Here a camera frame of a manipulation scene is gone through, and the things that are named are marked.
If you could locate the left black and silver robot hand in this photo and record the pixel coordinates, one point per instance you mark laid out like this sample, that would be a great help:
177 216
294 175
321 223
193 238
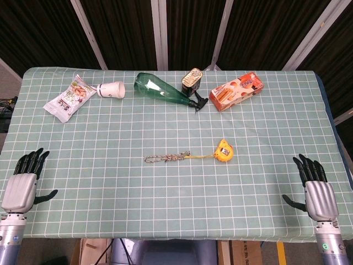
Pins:
19 193

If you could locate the printed brown cardboard box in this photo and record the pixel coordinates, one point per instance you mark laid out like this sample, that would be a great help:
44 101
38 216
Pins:
245 252

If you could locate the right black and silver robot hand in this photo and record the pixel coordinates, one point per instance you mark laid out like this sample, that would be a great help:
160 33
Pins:
321 198

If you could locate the white frame post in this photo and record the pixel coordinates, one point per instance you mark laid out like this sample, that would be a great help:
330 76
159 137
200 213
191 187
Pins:
219 36
311 36
160 33
88 33

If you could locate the black tin can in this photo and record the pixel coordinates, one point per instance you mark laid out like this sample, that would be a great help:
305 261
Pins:
191 81

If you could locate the white paper cup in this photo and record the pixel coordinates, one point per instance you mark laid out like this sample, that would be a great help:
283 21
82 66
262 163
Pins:
111 90

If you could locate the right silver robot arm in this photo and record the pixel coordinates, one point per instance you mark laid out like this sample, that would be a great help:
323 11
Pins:
331 243

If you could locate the orange biscuit box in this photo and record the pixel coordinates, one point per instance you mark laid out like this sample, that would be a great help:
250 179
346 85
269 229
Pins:
235 91

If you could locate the green checked tablecloth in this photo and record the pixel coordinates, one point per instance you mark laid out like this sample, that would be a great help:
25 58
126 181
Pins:
165 193

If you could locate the green plastic spray bottle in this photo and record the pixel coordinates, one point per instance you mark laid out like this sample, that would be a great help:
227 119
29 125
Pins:
160 89

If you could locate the white snack bag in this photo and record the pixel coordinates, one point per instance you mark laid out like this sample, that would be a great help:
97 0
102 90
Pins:
69 99

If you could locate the yellow tape measure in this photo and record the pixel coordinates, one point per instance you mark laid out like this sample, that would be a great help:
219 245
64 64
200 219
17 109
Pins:
224 150

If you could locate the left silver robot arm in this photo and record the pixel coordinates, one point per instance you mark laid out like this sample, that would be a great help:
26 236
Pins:
11 237

